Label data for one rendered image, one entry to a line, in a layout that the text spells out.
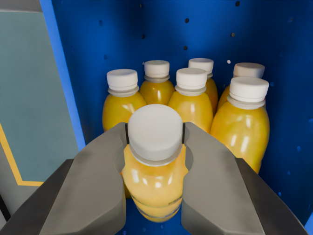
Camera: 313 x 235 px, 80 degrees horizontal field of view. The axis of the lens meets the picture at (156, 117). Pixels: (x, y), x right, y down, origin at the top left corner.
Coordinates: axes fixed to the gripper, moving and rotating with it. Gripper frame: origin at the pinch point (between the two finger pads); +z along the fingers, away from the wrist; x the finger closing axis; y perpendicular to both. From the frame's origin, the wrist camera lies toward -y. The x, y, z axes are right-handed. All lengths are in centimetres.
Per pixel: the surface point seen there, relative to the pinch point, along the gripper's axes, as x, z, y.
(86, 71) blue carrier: -8.4, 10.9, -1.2
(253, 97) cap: 10.2, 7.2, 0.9
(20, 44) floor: -91, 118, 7
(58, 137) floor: -84, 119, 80
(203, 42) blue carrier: 7.9, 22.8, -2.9
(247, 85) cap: 9.5, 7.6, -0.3
